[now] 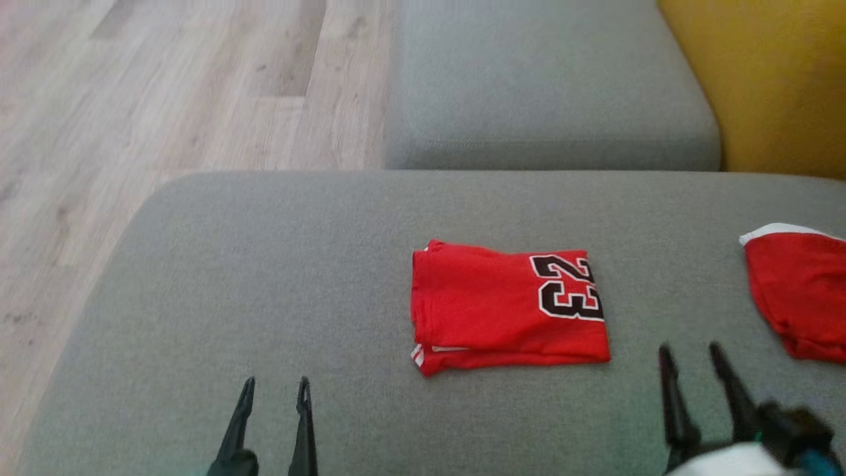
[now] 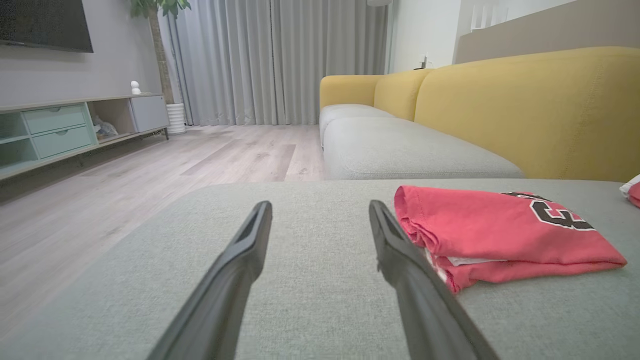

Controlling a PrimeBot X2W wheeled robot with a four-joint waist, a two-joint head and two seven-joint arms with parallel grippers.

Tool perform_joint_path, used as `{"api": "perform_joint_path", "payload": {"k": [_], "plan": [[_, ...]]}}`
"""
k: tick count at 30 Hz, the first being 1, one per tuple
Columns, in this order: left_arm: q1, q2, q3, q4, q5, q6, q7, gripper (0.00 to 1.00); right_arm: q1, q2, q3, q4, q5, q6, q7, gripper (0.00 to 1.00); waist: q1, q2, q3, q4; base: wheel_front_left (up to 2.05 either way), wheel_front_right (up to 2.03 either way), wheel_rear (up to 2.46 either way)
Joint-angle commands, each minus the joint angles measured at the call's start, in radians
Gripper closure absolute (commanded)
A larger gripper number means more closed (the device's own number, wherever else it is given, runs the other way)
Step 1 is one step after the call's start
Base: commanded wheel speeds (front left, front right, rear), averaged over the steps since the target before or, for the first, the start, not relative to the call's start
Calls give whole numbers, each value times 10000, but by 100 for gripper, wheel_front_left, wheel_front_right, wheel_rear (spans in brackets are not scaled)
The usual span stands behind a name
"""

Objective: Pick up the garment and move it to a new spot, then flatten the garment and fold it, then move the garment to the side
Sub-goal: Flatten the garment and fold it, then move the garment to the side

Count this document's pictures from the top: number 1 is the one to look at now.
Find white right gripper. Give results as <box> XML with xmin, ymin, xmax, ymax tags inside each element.
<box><xmin>660</xmin><ymin>342</ymin><xmax>792</xmax><ymax>476</ymax></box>

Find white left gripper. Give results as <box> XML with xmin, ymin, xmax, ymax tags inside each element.
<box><xmin>206</xmin><ymin>377</ymin><xmax>319</xmax><ymax>476</ymax></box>

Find red shorts with white waistband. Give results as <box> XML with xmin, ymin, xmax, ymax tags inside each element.
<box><xmin>739</xmin><ymin>223</ymin><xmax>846</xmax><ymax>364</ymax></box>

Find red basketball jersey number 23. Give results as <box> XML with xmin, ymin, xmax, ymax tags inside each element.
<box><xmin>410</xmin><ymin>239</ymin><xmax>611</xmax><ymax>377</ymax></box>

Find large grey sofa seat cushion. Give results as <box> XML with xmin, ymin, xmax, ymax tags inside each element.
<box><xmin>17</xmin><ymin>171</ymin><xmax>846</xmax><ymax>476</ymax></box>

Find yellow sofa back cushion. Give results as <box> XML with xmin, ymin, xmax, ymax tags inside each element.
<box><xmin>658</xmin><ymin>0</ymin><xmax>846</xmax><ymax>180</ymax></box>

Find small grey sofa cushion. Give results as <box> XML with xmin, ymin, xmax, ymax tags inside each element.
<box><xmin>383</xmin><ymin>0</ymin><xmax>721</xmax><ymax>173</ymax></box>

